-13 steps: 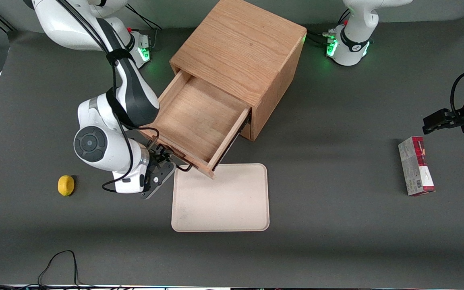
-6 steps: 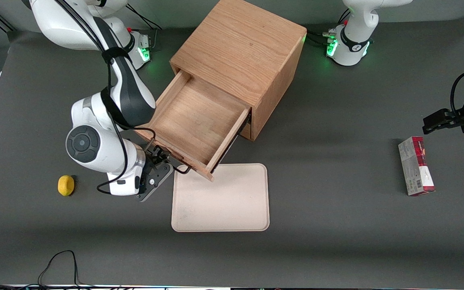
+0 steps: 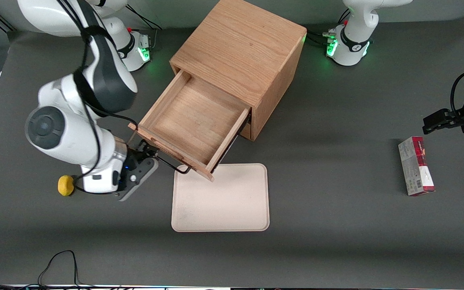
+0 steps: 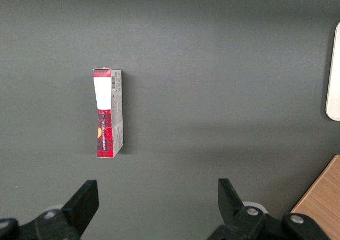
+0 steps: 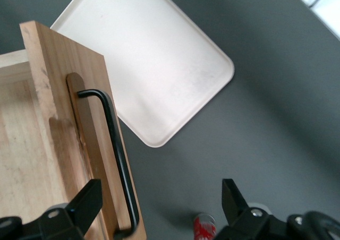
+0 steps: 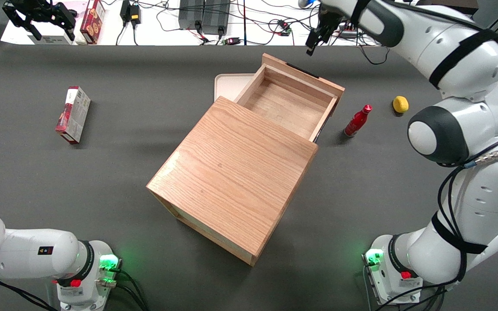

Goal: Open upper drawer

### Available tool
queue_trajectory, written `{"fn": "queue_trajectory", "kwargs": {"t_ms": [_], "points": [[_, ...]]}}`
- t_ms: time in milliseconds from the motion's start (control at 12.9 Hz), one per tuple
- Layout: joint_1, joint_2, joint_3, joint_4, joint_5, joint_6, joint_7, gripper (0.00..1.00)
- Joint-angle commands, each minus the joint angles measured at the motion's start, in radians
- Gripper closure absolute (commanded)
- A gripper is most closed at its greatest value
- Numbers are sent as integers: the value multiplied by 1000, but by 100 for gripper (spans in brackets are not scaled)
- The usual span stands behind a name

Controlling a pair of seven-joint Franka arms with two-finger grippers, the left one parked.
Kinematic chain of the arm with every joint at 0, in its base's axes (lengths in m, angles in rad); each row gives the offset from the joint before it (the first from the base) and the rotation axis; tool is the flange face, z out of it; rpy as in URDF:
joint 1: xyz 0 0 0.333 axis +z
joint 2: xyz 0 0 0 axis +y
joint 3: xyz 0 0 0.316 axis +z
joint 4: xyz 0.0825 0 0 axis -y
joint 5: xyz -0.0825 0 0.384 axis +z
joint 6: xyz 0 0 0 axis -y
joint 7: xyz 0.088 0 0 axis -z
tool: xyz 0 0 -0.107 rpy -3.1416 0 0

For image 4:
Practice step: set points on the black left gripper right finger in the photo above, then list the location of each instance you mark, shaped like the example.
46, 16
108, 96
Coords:
239, 218

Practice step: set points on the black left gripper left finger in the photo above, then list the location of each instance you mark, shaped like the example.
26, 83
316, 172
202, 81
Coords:
77, 210

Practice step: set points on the red and grey carton box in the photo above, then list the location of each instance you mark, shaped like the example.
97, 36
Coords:
106, 133

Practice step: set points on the dark grey table mat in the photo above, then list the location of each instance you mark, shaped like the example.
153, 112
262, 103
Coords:
199, 78

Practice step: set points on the cream rectangular tray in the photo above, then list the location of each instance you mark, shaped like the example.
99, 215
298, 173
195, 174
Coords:
335, 91

